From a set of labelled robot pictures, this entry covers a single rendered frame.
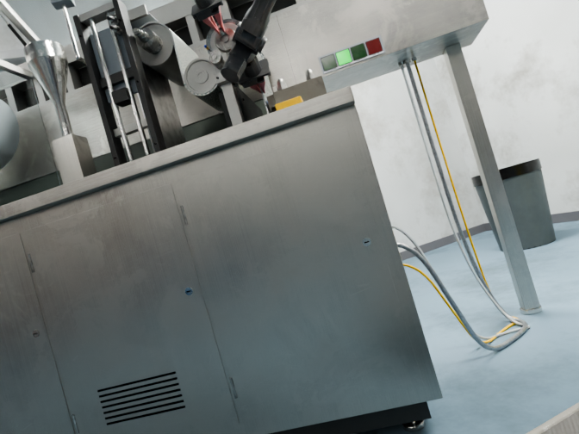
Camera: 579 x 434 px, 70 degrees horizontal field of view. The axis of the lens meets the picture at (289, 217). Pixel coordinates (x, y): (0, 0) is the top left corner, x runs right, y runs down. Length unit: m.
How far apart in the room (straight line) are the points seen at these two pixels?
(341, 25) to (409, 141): 2.77
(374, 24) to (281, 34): 0.36
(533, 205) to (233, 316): 2.55
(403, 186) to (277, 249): 3.27
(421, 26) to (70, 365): 1.65
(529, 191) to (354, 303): 2.36
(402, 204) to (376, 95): 1.12
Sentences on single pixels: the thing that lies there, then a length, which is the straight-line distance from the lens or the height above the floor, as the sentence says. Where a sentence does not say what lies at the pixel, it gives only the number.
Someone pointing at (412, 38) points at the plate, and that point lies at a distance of 1.78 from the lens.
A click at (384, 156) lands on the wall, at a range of 4.24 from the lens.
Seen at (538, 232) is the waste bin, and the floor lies 0.10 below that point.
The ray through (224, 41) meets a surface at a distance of 1.47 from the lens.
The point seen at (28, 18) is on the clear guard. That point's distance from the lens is 2.22.
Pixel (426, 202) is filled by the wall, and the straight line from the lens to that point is 4.40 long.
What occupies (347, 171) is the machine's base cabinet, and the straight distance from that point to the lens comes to 1.06.
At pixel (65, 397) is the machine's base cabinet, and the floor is 0.32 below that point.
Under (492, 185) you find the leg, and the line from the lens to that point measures 1.89.
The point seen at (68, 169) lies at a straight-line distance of 1.76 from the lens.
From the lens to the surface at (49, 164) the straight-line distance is 2.11.
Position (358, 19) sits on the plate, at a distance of 1.80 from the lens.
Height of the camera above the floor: 0.61
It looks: 1 degrees up
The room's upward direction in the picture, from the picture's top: 16 degrees counter-clockwise
